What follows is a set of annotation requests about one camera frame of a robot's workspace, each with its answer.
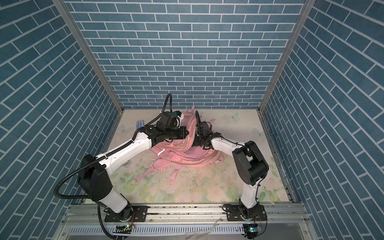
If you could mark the pink student backpack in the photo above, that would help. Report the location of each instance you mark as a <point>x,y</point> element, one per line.
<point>182,152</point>

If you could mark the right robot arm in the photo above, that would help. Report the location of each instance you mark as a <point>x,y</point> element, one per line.
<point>251,166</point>

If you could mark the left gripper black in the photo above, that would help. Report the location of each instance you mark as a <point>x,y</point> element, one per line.
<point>182,134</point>

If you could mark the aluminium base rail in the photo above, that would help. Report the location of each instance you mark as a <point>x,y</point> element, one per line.
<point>281,221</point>

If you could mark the blue clear pencil case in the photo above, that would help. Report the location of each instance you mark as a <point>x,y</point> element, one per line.
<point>140,123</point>

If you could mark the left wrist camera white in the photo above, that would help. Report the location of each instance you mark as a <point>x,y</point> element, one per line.
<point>180,116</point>

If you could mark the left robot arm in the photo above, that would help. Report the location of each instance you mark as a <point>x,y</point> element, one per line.
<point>96,179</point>

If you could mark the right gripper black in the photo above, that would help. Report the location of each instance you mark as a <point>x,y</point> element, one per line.
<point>195,143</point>

